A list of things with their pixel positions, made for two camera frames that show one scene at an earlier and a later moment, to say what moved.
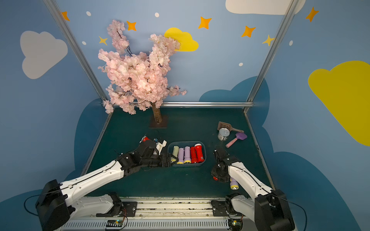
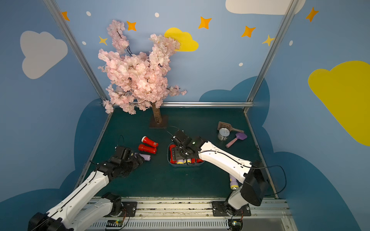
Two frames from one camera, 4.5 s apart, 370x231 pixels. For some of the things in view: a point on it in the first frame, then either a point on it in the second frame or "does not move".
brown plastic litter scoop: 222,124 does not move
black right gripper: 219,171 to 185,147
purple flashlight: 234,184 does not move
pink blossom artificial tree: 138,81 does not move
